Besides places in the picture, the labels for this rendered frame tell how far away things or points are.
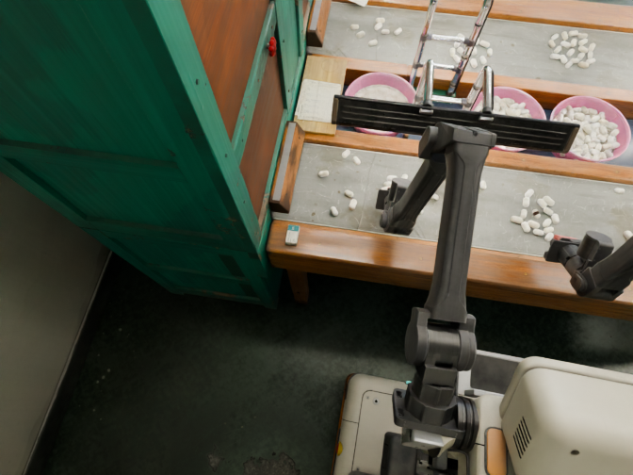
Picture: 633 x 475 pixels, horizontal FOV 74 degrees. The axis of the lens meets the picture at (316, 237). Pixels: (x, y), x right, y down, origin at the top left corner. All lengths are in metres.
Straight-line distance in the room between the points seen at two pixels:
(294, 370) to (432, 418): 1.27
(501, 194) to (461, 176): 0.77
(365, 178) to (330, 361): 0.92
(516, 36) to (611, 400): 1.49
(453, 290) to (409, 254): 0.59
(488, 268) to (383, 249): 0.32
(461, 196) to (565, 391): 0.33
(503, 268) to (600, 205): 0.42
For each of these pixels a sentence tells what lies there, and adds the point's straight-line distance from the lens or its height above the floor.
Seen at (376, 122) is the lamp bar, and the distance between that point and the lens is 1.16.
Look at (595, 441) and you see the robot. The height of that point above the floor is 1.39.
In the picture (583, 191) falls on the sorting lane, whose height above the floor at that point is 0.74.
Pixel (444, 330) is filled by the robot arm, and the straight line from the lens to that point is 0.76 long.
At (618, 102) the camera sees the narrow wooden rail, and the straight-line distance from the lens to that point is 1.91.
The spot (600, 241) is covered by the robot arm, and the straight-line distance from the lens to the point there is 1.18.
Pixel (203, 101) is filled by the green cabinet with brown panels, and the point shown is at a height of 1.47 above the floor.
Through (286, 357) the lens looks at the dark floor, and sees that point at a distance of 2.01.
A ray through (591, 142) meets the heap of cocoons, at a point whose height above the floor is 0.73.
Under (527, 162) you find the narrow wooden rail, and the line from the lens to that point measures 1.59.
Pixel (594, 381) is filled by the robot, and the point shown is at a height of 1.33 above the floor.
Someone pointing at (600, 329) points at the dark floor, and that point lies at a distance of 2.40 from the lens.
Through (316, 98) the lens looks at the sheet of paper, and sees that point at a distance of 1.57.
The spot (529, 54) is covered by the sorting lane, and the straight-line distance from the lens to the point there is 1.93.
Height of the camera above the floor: 1.99
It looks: 69 degrees down
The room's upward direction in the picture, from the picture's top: 2 degrees counter-clockwise
